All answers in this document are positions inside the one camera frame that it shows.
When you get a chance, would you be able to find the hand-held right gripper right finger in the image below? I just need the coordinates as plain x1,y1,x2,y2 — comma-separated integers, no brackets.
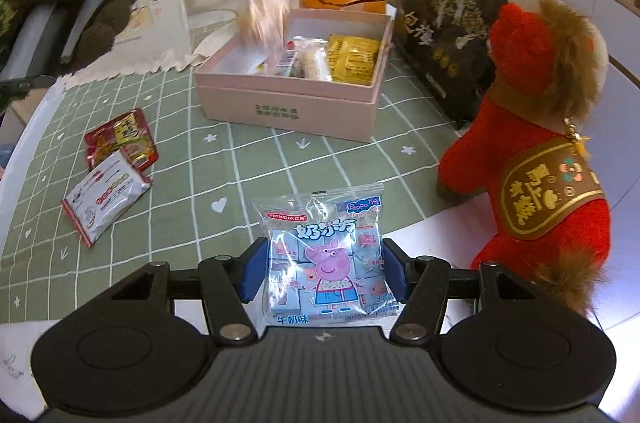
382,239,538,347

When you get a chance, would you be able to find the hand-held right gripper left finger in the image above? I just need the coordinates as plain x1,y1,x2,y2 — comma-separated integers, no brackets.
107,237,272,347

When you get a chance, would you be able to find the blue cartoon snack packet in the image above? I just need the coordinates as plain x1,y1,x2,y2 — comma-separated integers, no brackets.
250,184,402,330

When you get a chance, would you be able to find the pink cardboard box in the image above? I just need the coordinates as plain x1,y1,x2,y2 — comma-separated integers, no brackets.
193,7,397,144

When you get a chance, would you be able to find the yellow snack packet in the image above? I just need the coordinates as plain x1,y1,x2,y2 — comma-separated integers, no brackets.
326,33,382,88

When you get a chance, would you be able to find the white cartoon print tote bag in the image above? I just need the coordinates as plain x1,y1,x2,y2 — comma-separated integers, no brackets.
62,0,241,81

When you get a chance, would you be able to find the green checked tablecloth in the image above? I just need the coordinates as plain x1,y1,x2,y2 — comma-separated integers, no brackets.
0,15,483,325

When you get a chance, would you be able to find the white and red snack packet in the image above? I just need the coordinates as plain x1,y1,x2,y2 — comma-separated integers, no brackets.
60,151,154,250

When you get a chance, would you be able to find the red plush toy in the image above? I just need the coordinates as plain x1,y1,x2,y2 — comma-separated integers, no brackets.
436,0,613,320

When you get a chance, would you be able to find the black printed bag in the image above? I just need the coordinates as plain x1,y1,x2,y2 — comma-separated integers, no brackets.
396,0,507,132

